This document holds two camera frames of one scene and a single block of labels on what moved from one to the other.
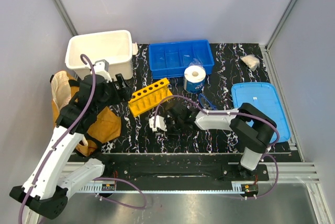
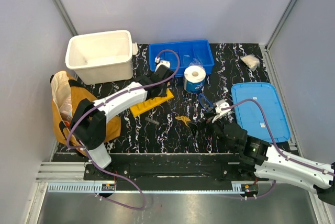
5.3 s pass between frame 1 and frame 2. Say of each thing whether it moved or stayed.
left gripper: moved
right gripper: moved
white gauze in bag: stayed
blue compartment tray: stayed
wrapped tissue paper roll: stayed
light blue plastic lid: stayed
